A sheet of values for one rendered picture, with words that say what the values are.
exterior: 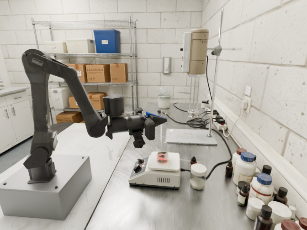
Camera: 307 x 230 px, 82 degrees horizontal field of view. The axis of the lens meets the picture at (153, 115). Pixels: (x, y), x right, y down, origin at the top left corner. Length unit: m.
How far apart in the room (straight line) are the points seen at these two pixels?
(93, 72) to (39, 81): 2.40
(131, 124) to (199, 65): 0.54
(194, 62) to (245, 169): 0.57
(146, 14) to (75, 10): 1.13
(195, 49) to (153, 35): 2.13
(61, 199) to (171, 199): 0.36
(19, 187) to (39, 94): 0.29
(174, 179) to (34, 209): 0.46
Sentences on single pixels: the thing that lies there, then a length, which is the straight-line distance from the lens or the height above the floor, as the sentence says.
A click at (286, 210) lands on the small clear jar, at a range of 0.69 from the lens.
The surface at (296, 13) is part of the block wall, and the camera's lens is 0.89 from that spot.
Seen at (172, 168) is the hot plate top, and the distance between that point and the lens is 0.69.
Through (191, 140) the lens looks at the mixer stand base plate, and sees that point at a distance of 1.08.
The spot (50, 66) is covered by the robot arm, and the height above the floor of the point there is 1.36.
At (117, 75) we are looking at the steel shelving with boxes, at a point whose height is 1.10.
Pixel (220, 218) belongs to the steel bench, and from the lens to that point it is 0.68.
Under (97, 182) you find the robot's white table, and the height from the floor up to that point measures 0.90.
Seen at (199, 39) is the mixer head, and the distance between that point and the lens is 1.00.
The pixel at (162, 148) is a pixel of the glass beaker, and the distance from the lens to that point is 0.67.
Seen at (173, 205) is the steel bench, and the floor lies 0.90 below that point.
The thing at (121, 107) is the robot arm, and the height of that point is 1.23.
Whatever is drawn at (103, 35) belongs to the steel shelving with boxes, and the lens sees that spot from 2.91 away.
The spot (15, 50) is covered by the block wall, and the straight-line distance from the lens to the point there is 4.09.
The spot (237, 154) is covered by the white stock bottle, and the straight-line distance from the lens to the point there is 0.84.
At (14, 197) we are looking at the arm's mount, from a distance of 0.73.
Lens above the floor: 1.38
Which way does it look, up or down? 18 degrees down
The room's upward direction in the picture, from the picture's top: straight up
